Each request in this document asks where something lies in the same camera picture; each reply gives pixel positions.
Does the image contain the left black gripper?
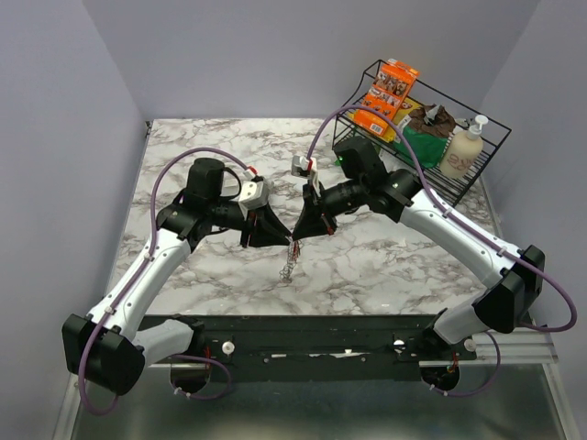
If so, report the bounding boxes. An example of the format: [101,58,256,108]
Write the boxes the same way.
[208,198,292,248]

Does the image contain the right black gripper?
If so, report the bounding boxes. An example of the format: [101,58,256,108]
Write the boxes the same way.
[292,178,366,241]

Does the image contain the metal keyring coil red holder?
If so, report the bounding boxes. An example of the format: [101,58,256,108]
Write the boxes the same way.
[279,240,302,283]

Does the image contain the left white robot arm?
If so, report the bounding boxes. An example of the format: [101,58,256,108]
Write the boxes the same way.
[62,158,291,396]

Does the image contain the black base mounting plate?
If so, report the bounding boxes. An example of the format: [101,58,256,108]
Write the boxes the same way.
[94,313,496,384]

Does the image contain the yellow snack packet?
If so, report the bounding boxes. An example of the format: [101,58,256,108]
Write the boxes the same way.
[382,97,422,142]

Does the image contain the green and brown bag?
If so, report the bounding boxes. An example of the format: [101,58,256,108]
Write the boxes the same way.
[398,104,457,169]

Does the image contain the orange snack box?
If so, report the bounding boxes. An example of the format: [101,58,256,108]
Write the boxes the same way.
[353,59,420,141]

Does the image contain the cream pump soap bottle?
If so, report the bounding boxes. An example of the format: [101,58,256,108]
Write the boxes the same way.
[438,115,489,179]

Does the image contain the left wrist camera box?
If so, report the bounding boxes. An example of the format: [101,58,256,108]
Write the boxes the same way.
[238,176,270,213]

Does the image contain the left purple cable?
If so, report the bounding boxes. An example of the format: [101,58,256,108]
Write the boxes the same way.
[77,148,258,416]

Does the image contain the purple cable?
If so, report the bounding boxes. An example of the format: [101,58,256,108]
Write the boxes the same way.
[306,104,578,399]
[77,148,258,416]

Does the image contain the black wire shelf rack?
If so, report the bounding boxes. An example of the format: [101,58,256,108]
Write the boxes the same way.
[331,59,512,207]

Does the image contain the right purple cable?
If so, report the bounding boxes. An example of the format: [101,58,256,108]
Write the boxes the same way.
[306,104,578,399]

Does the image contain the right aluminium extrusion rail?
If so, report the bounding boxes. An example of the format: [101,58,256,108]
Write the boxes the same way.
[412,329,559,368]

